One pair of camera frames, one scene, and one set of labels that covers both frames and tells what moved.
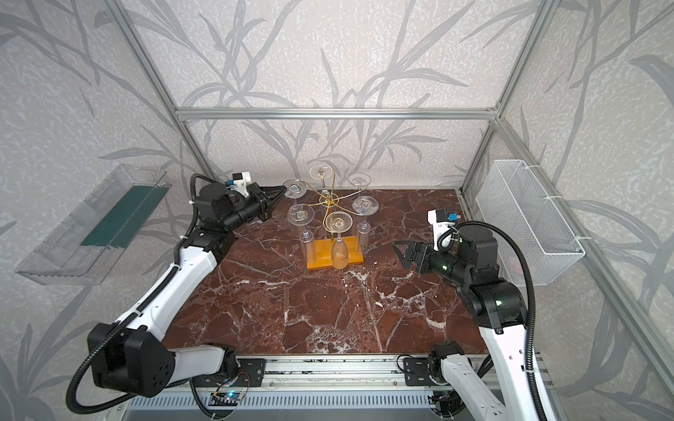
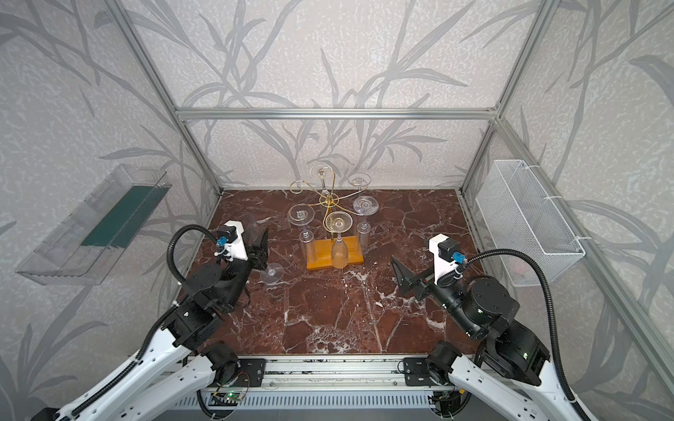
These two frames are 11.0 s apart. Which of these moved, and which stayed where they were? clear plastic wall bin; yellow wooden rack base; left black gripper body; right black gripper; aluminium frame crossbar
Moved: left black gripper body; right black gripper
Stayed: aluminium frame crossbar; clear plastic wall bin; yellow wooden rack base
